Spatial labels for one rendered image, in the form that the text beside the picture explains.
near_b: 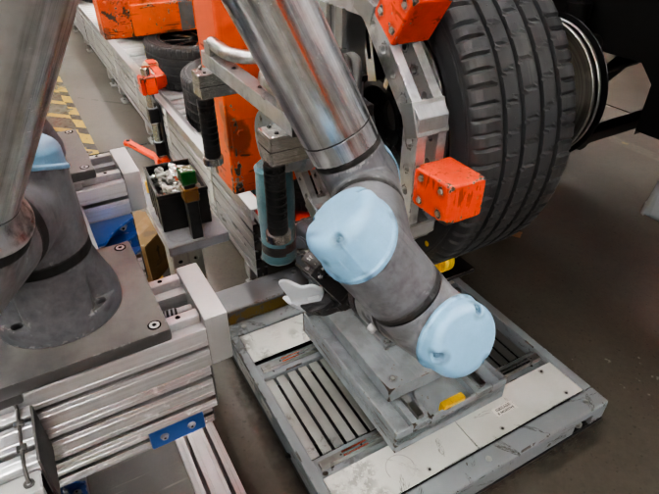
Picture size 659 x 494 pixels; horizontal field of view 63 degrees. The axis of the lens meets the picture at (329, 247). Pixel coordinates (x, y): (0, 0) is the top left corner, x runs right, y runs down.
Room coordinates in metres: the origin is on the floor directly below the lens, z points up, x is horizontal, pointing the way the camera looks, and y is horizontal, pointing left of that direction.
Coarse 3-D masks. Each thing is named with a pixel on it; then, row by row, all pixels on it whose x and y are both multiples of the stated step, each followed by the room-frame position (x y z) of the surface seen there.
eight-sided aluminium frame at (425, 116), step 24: (336, 0) 1.01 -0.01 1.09; (360, 0) 0.94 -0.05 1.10; (384, 48) 0.89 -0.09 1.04; (408, 48) 0.89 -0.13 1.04; (384, 72) 0.88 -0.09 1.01; (408, 72) 0.85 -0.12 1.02; (408, 96) 0.82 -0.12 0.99; (432, 96) 0.83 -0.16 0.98; (408, 120) 0.81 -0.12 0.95; (432, 120) 0.80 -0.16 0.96; (408, 144) 0.81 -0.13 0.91; (432, 144) 0.82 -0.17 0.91; (408, 168) 0.81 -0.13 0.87; (312, 192) 1.13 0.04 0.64; (408, 192) 0.80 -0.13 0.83; (312, 216) 1.11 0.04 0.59; (408, 216) 0.79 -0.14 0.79
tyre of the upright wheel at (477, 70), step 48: (480, 0) 0.92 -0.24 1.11; (528, 0) 0.96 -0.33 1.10; (432, 48) 0.90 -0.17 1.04; (480, 48) 0.85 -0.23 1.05; (528, 48) 0.89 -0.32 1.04; (480, 96) 0.81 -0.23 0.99; (528, 96) 0.85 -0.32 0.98; (480, 144) 0.79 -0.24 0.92; (528, 144) 0.83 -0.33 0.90; (528, 192) 0.85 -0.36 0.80; (432, 240) 0.85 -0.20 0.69; (480, 240) 0.85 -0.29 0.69
